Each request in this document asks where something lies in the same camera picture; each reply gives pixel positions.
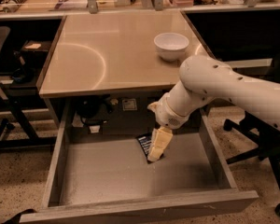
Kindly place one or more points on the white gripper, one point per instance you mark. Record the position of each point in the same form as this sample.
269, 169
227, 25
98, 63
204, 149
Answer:
168, 115

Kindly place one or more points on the blue rxbar blueberry bar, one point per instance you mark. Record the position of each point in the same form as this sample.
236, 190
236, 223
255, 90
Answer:
144, 143

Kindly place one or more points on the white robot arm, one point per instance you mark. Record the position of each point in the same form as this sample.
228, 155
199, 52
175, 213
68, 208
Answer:
202, 79

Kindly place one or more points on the grey cabinet with steel top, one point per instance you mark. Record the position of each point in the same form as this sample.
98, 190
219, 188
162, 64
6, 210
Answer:
111, 52

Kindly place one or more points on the grey open wooden drawer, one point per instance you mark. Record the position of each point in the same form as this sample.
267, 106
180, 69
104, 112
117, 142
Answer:
106, 179

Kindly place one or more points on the white electrical outlet plate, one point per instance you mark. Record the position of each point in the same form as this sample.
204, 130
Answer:
129, 104

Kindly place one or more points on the white ceramic bowl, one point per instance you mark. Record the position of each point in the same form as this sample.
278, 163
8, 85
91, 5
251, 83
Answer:
171, 46

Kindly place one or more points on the black office chair right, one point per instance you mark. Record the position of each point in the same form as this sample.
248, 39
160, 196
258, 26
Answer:
265, 136

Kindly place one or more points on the black box with label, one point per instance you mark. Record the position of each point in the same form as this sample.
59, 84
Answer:
35, 52

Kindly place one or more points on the black coiled device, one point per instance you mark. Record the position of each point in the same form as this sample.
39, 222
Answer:
13, 5

